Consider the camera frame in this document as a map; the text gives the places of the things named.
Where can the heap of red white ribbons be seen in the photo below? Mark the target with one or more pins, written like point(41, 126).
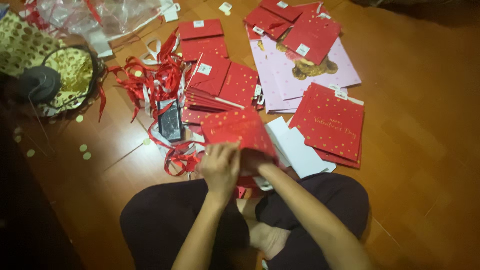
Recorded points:
point(157, 82)

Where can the red gift bag white label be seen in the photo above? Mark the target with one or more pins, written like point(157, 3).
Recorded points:
point(200, 29)

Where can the white paper tag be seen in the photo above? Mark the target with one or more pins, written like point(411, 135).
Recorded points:
point(225, 6)

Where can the person's bare foot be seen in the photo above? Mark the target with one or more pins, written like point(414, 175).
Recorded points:
point(268, 238)

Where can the scattered gold paper dots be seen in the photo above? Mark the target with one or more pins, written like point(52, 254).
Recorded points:
point(83, 148)

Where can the red gold-dotted gift bag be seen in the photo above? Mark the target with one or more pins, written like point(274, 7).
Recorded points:
point(240, 131)

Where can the black round hole punch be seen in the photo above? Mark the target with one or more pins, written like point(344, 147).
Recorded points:
point(39, 88)

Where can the stack of red heart-print bags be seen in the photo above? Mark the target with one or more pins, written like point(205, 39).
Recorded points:
point(330, 123)

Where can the white paper sheets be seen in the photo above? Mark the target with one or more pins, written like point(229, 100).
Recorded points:
point(300, 150)

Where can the stack of pink bear bags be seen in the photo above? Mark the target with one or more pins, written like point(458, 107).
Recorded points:
point(300, 80)

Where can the person's dark trousers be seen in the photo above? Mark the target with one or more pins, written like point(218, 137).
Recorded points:
point(161, 225)

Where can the person's left fingers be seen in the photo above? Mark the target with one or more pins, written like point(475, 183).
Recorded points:
point(224, 148)

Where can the black rectangular box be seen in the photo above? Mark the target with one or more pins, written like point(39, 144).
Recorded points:
point(170, 120)

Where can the small red tagged gift bag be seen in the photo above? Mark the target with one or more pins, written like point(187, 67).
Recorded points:
point(268, 20)
point(281, 7)

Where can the clear plastic wrapping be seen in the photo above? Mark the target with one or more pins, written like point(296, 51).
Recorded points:
point(108, 18)

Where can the pile of folded red bags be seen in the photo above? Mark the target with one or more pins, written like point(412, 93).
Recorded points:
point(221, 88)

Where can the person's left hand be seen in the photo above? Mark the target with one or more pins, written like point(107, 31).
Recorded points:
point(219, 168)

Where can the red gift bag gold dots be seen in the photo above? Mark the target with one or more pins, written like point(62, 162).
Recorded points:
point(204, 48)

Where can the gold perforated paper sheet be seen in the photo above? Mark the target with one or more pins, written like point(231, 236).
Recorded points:
point(41, 56)

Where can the large red tagged gift bag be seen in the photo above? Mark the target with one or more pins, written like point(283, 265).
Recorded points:
point(313, 35)

